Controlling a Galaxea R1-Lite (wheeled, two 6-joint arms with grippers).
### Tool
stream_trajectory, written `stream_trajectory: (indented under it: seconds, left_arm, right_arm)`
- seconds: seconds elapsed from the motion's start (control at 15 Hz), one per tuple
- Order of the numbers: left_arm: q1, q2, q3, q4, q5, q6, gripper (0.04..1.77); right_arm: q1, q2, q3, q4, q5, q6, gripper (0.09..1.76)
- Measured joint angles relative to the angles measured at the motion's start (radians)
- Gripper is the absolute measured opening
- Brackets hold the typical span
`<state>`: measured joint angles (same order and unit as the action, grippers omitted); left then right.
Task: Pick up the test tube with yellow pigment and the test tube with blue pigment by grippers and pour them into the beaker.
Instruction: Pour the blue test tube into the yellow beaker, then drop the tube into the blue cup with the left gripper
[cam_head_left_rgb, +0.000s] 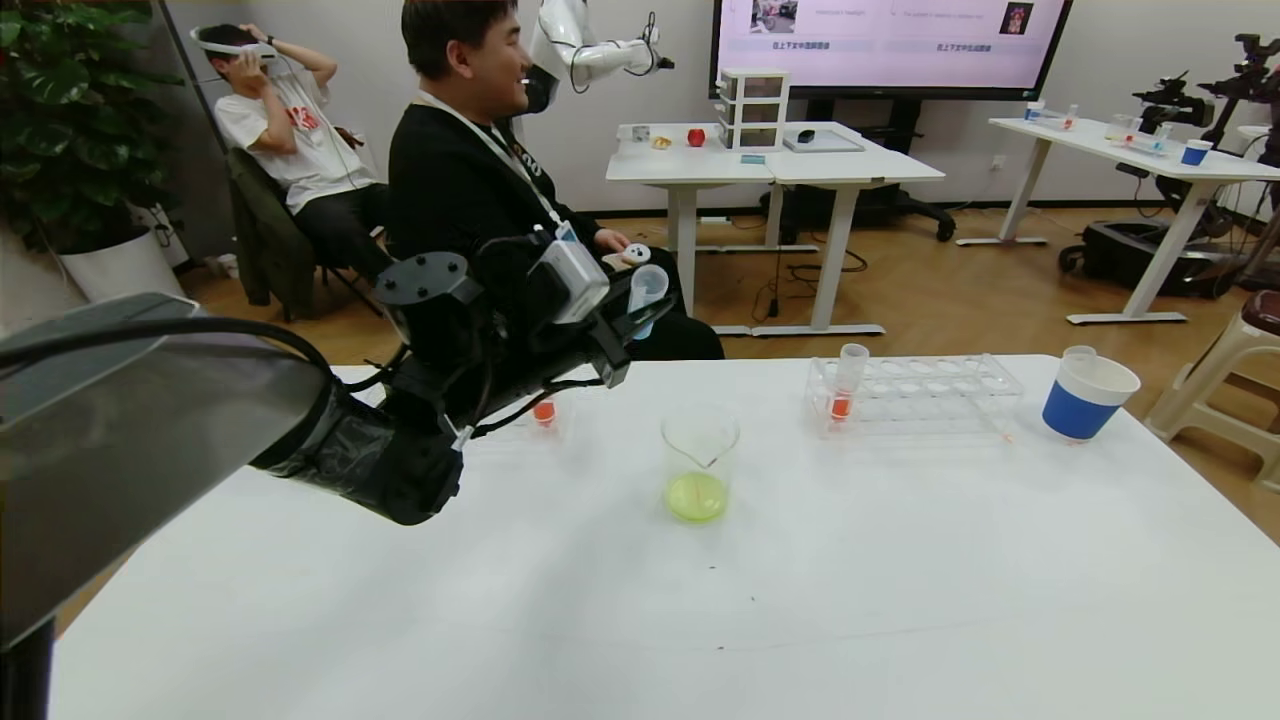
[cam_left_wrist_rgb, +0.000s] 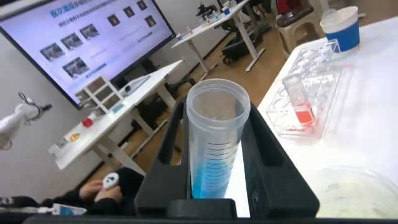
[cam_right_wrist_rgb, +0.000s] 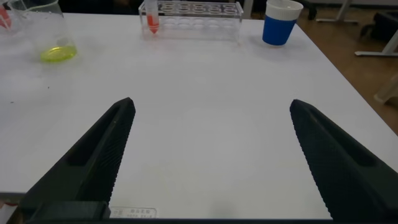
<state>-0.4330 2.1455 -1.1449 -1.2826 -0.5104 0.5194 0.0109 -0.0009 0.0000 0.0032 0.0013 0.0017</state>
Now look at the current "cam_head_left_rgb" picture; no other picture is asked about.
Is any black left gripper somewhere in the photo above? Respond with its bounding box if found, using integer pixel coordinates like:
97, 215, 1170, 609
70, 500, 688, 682
514, 273, 679, 399

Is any blue pigment test tube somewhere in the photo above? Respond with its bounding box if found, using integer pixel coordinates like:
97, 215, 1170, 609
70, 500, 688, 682
628, 264, 669, 341

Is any black wheeled robot base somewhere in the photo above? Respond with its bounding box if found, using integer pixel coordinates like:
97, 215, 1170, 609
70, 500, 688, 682
1058, 222, 1241, 301

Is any clear acrylic test tube rack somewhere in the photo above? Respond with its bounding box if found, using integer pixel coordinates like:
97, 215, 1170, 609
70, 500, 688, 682
804, 354, 1025, 439
505, 390, 573, 443

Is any clear glass beaker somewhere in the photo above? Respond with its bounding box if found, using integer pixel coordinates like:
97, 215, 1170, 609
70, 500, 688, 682
661, 405, 742, 524

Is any white desk with apple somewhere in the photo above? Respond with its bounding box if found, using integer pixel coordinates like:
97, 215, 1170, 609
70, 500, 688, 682
606, 122, 821, 257

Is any person in black jacket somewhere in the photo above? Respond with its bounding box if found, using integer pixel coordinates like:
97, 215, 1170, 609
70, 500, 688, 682
385, 0, 726, 363

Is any white plastic drawer unit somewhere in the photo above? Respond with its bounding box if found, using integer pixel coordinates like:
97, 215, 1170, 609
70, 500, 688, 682
717, 68, 791, 154

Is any grey tablet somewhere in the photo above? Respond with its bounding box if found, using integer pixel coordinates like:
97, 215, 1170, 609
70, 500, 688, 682
782, 132, 865, 156

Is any white mobile robot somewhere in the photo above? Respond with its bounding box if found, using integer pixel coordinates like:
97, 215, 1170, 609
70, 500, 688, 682
520, 0, 676, 116

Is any white desk with tablet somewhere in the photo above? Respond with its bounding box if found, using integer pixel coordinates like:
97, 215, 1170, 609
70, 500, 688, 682
730, 125, 946, 338

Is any black display stand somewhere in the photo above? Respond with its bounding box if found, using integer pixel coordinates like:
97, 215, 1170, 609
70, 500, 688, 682
760, 98, 956, 247

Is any dark green jacket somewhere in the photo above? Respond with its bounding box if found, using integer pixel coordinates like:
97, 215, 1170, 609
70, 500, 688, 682
226, 145, 321, 313

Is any person in white shirt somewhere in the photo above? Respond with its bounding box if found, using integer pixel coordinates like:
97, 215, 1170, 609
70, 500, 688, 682
190, 22, 401, 286

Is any blue white paper cup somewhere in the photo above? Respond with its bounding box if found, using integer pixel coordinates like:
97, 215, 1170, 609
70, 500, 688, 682
1041, 355, 1142, 443

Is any white VR headset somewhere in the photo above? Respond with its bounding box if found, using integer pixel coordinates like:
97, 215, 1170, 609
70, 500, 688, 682
190, 27, 279, 61

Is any white plant pot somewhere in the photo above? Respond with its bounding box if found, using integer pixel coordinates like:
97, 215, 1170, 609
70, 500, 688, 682
60, 228, 187, 303

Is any long white desk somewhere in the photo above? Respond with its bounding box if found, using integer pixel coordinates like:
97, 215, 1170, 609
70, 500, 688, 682
955, 118, 1280, 329

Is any large green potted plant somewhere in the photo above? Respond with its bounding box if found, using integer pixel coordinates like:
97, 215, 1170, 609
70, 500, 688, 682
0, 0, 186, 253

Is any beige plastic stool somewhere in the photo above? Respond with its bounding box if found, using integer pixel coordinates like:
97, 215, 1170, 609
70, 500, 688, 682
1143, 290, 1280, 496

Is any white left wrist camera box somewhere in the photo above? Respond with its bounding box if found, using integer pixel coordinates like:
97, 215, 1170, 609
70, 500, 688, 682
530, 235, 611, 323

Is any large wall display screen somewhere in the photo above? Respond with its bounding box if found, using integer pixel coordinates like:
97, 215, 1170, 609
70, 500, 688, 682
710, 0, 1073, 101

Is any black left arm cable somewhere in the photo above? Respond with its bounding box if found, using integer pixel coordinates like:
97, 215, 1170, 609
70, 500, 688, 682
0, 316, 341, 376

